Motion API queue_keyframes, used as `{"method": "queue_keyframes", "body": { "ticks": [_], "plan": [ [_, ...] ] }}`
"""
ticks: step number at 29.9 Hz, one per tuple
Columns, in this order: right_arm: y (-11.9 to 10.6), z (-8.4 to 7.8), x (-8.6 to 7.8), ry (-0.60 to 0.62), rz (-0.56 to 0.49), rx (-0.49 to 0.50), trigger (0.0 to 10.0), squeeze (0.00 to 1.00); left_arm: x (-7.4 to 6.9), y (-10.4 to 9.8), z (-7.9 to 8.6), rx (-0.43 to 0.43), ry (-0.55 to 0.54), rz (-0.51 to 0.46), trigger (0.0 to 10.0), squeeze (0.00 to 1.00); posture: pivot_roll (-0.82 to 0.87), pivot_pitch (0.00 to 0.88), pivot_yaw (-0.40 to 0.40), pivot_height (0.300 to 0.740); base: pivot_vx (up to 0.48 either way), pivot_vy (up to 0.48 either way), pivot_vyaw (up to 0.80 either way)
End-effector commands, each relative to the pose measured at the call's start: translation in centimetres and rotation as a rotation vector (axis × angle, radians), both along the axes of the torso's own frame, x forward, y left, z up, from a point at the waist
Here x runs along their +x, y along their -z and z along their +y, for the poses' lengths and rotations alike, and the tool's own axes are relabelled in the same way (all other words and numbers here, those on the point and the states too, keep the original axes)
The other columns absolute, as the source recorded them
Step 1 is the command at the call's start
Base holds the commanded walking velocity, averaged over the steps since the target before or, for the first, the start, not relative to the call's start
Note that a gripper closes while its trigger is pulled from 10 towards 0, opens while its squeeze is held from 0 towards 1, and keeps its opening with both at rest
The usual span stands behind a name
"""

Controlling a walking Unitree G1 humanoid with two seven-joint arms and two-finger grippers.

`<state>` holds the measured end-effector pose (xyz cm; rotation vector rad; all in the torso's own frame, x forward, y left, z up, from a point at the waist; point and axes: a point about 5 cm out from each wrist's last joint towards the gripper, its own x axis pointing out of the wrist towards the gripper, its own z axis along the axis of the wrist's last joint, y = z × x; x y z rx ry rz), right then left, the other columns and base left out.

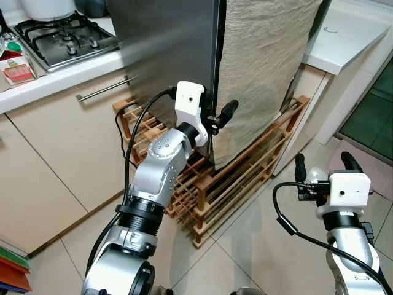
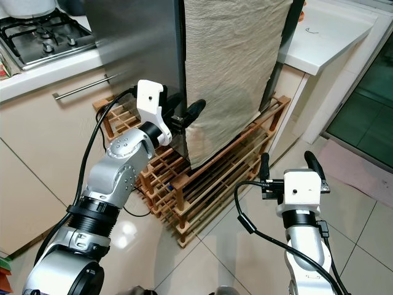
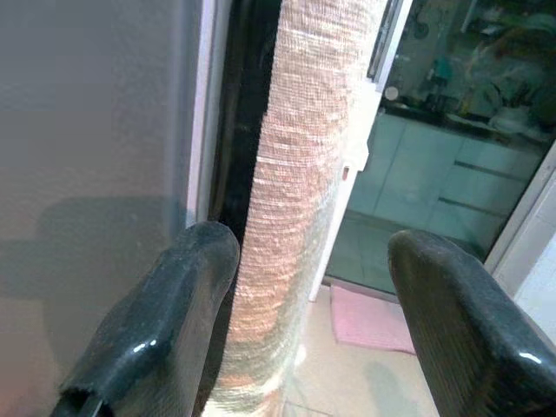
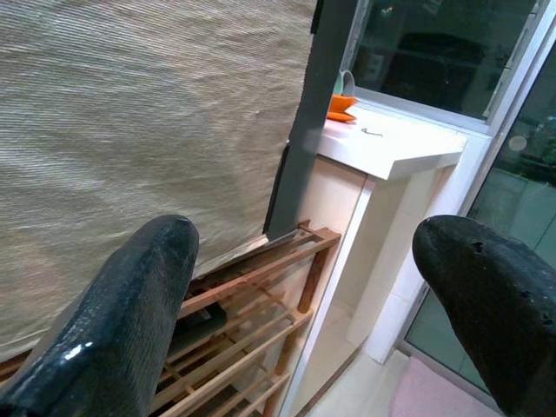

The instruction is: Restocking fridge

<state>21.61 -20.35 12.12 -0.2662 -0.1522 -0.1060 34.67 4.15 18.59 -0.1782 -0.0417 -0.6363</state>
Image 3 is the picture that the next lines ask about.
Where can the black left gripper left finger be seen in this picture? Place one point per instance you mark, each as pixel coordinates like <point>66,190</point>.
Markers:
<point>152,326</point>

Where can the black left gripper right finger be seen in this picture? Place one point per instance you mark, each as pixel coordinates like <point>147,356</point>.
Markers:
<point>469,339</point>

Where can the grey mini fridge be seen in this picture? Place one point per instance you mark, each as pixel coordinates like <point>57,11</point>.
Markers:
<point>87,130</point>

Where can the pink floor mat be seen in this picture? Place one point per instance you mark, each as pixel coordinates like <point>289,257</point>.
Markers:
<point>369,321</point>

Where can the glass sliding door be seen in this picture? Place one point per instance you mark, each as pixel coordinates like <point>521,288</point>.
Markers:
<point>434,174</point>

